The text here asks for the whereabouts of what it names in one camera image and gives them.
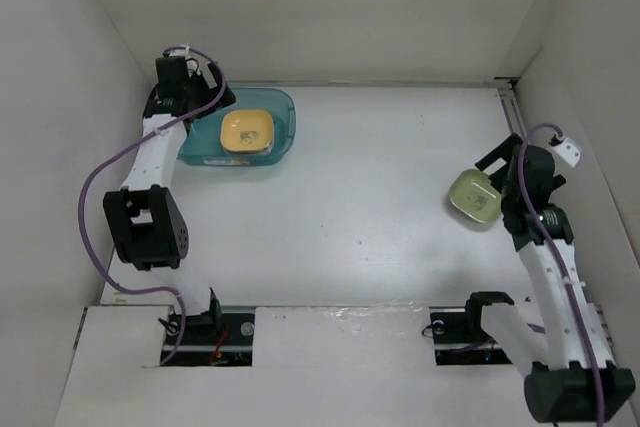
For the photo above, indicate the yellow plate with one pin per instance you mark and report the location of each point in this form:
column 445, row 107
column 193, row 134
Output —
column 247, row 131

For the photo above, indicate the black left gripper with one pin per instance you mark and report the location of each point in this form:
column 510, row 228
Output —
column 219, row 96

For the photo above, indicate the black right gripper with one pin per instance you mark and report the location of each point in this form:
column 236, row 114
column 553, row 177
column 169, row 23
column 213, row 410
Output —
column 506, row 150

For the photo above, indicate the aluminium frame rail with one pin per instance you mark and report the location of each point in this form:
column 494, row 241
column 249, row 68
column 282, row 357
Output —
column 509, row 102

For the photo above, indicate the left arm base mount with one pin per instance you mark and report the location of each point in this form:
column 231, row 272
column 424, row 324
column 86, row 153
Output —
column 219, row 337

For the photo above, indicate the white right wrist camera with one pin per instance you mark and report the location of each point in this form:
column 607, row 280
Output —
column 566, row 149

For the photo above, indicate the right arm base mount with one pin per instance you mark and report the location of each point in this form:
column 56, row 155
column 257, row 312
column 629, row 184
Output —
column 455, row 344

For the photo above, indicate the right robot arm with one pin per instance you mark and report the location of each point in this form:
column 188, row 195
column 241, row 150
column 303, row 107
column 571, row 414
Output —
column 569, row 373

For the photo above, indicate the teal plastic bin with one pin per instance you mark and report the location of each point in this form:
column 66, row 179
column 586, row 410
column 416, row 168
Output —
column 203, row 147

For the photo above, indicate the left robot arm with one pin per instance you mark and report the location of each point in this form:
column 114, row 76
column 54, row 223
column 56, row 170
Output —
column 147, row 228

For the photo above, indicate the green plate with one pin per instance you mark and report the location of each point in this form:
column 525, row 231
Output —
column 474, row 199

